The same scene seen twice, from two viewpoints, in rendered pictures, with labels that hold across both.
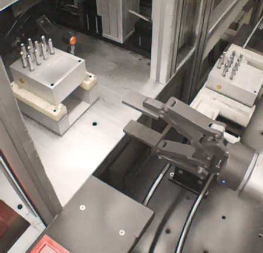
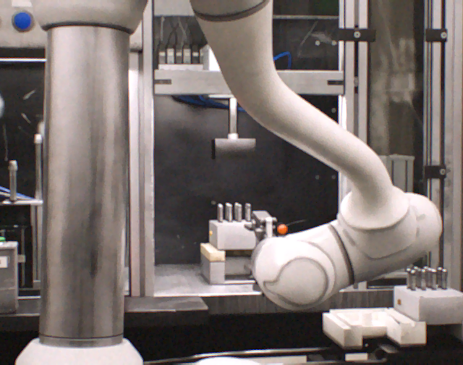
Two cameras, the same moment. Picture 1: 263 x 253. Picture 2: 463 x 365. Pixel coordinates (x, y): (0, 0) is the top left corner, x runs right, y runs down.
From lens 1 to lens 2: 1.54 m
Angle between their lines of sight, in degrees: 63
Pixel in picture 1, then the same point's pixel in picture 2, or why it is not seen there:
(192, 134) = (260, 235)
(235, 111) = (396, 321)
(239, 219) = not seen: outside the picture
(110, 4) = not seen: hidden behind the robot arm
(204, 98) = (379, 313)
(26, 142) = (147, 182)
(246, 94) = (414, 302)
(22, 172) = (135, 204)
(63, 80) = (232, 227)
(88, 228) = (153, 301)
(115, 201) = (192, 301)
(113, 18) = not seen: hidden behind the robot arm
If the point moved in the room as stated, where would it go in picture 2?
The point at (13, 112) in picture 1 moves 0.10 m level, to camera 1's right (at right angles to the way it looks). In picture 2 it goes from (147, 153) to (181, 154)
